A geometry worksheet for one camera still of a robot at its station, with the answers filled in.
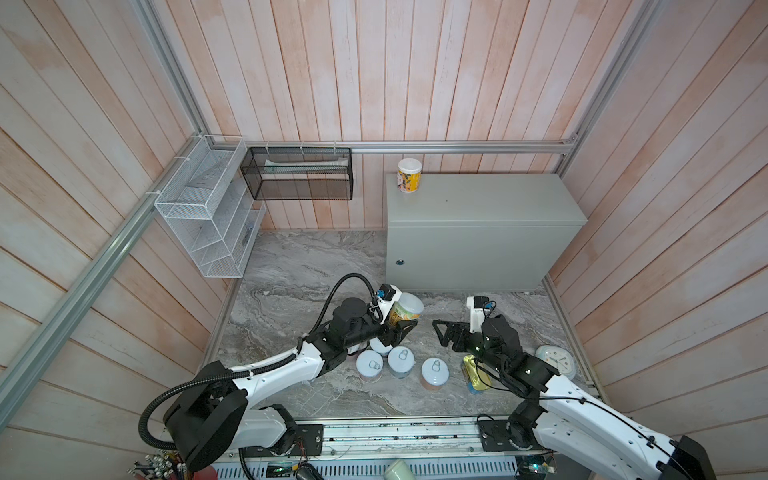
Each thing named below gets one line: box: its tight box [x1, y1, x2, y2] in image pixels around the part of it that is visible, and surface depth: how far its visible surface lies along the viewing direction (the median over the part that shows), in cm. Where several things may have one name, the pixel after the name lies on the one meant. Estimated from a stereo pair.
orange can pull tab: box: [420, 357, 450, 391], surface depth 81 cm
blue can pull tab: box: [387, 346, 415, 379], surface depth 83 cm
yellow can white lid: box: [397, 158, 423, 194], surface depth 81 cm
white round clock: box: [535, 344, 577, 379], surface depth 87 cm
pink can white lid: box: [356, 349, 384, 383], surface depth 82 cm
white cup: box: [384, 459, 416, 480], surface depth 65 cm
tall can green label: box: [389, 292, 424, 325], surface depth 74 cm
